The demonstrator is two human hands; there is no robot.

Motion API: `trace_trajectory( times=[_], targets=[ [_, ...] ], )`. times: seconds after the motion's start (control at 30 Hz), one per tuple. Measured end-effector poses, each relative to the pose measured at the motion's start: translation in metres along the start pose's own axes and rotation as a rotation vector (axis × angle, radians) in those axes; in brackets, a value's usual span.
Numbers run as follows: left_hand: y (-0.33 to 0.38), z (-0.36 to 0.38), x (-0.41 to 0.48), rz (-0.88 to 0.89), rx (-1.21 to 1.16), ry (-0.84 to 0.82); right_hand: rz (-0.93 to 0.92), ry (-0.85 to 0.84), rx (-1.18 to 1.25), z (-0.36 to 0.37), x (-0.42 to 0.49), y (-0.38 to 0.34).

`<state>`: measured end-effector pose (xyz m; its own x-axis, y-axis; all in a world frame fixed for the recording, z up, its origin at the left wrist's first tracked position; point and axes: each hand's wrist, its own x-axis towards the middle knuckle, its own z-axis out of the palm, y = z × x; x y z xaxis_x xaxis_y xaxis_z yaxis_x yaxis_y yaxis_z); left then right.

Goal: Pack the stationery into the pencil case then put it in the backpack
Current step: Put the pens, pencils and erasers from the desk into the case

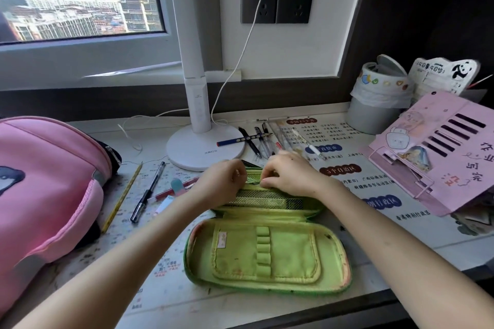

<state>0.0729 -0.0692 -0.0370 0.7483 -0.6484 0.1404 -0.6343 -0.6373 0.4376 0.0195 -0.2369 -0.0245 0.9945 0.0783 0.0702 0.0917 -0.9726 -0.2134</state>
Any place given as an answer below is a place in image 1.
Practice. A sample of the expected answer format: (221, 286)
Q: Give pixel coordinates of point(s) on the printed desk mat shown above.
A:
(386, 217)

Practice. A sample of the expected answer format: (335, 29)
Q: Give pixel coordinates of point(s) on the person's right forearm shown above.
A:
(389, 251)

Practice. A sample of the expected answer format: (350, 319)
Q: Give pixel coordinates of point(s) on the person's left forearm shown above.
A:
(115, 274)

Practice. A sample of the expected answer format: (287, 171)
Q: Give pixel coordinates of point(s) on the clear gel pen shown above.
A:
(283, 136)
(262, 143)
(269, 138)

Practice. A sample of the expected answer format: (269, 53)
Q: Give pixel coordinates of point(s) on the pink backpack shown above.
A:
(46, 193)

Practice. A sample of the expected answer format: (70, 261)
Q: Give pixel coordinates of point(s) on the white framed window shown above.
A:
(77, 1)

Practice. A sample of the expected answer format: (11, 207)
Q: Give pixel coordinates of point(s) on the person's left hand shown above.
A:
(220, 182)

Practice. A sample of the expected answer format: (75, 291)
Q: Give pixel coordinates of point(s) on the thin white pen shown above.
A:
(278, 119)

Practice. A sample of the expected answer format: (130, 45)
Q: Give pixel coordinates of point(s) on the dark grey wall socket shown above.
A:
(296, 3)
(254, 10)

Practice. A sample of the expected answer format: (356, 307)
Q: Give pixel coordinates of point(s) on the black ballpoint pen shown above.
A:
(148, 192)

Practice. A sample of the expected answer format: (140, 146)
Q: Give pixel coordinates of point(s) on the person's left fingers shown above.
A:
(240, 175)

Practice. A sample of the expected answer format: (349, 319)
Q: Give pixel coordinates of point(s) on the blue pencil with red end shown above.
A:
(241, 140)

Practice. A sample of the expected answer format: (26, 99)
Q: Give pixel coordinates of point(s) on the green fabric pencil case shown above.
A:
(266, 259)

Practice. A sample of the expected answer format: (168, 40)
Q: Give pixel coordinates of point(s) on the white pen with clear cap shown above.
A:
(308, 144)

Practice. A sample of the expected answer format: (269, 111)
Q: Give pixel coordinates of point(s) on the grey desktop trash bin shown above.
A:
(366, 118)

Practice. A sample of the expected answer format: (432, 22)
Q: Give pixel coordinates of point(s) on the red and white stick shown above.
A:
(480, 81)

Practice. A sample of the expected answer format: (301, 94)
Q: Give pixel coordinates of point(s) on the yellow pencil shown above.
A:
(122, 195)

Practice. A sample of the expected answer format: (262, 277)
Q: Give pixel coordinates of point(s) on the pink and teal eraser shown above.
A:
(178, 187)

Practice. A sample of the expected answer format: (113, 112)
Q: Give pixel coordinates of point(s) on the dark wooden bookshelf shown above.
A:
(424, 12)

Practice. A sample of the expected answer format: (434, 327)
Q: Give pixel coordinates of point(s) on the white trash bag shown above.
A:
(380, 97)

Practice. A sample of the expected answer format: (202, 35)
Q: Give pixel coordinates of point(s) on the pink book stand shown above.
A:
(444, 147)

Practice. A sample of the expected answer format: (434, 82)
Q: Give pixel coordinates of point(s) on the person's right fingers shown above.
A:
(276, 170)

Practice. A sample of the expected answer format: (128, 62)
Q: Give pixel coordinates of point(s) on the white desk lamp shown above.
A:
(197, 101)

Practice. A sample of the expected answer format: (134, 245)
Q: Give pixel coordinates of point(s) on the black marker pen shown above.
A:
(249, 141)

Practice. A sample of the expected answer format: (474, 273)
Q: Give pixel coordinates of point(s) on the person's right hand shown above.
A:
(295, 174)

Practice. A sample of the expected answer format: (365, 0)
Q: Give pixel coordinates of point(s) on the white swing bin lid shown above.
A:
(393, 66)

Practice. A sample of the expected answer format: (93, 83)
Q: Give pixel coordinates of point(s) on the red pen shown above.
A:
(166, 192)

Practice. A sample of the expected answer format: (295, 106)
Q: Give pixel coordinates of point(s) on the pink and white correction pen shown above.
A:
(165, 206)

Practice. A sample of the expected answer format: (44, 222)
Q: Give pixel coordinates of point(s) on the panda desk calendar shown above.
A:
(444, 74)

